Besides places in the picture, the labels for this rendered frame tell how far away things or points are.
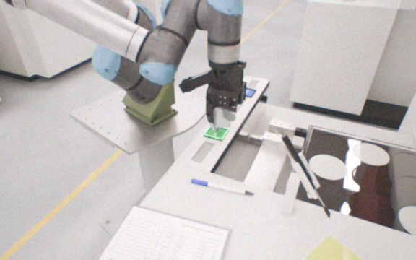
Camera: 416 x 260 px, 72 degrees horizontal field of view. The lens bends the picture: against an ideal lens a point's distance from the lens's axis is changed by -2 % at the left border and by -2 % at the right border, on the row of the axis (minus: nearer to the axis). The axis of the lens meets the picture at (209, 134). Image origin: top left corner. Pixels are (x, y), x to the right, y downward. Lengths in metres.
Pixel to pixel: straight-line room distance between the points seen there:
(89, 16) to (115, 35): 0.06
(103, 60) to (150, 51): 0.37
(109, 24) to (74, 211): 1.52
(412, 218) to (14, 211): 2.03
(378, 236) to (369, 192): 0.20
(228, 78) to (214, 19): 0.14
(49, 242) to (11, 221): 0.33
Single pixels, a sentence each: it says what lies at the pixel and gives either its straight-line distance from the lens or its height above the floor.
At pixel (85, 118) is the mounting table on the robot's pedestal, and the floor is 0.82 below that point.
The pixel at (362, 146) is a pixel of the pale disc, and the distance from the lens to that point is 0.97.
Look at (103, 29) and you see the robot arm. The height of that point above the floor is 1.26.
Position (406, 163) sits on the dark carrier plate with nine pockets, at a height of 0.90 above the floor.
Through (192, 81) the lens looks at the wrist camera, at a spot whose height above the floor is 1.12.
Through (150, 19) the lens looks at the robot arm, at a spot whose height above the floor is 1.18.
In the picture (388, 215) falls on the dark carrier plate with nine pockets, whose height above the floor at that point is 0.90.
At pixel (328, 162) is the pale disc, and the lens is 0.87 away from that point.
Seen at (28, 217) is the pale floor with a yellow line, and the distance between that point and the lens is 2.12.
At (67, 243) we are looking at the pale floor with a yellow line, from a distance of 1.89.
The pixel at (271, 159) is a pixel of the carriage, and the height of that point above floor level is 0.88.
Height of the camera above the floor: 1.43
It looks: 36 degrees down
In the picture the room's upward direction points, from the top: straight up
